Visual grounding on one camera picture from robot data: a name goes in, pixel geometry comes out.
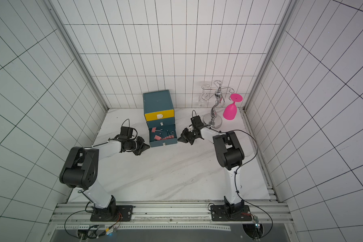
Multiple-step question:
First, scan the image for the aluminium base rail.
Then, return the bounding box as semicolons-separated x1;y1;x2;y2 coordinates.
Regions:
49;200;293;231

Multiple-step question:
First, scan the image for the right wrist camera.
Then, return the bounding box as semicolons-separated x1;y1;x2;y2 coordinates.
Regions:
191;116;204;129

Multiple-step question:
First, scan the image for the yellow top drawer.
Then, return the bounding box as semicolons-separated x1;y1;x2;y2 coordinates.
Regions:
144;110;174;122

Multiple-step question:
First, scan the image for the teal drawer cabinet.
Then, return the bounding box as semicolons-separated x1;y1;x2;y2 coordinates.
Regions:
143;90;176;148

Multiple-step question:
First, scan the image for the pink plastic wine glass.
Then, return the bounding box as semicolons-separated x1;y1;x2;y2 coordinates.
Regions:
223;93;243;121

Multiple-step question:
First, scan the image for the teal bottom drawer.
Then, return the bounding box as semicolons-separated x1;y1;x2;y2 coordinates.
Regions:
148;124;177;147

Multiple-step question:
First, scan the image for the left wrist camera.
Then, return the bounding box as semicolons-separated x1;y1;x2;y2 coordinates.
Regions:
119;126;137;140

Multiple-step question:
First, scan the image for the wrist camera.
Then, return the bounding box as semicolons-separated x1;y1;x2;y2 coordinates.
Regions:
191;116;204;129
119;126;137;140

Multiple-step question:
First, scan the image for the clear wine glass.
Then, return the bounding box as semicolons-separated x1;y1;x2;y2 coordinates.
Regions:
198;82;212;108

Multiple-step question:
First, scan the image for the chrome glass rack stand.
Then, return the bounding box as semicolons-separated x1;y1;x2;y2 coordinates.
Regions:
203;80;235;129

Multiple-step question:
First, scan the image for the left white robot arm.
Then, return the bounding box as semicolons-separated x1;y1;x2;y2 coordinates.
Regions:
59;136;150;221

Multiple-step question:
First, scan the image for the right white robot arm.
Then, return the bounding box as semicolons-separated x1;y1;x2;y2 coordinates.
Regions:
178;127;245;215

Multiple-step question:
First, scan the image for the pink clip pair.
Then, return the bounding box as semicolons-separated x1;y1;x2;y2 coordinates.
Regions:
154;135;162;141

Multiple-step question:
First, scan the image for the teal drawer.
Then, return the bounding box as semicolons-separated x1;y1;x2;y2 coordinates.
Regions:
148;124;177;147
147;117;175;129

